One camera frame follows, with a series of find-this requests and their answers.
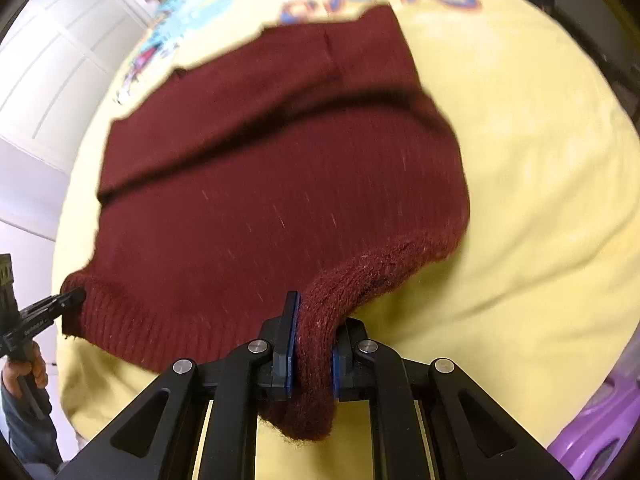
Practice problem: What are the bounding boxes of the maroon knit sweater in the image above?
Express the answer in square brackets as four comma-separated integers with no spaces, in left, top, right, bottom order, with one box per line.
[60,4,472,445]

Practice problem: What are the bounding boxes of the white wardrobe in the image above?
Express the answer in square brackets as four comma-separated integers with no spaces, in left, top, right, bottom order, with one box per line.
[0,0,166,241]

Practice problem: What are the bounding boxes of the yellow printed blanket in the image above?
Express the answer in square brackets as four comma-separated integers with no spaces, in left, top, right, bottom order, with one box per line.
[50,0,640,480]

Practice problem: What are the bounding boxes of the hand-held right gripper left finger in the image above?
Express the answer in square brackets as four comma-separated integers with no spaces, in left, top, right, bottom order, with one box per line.
[60,290,301,480]

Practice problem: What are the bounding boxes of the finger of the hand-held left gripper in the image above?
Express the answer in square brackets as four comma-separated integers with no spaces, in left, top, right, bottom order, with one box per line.
[17,286,87,341]

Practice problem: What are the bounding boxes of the purple plastic stool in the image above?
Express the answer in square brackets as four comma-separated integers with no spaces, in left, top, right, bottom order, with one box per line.
[547,375,640,480]

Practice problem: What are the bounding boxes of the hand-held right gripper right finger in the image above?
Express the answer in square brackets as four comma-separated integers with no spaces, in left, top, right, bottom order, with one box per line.
[330,317,576,480]

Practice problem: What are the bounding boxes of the person's left hand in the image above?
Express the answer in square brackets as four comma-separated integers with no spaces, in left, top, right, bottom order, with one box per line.
[1,342,49,402]

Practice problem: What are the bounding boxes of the person's blue jeans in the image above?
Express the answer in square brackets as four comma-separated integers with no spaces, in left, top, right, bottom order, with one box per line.
[0,385,63,471]

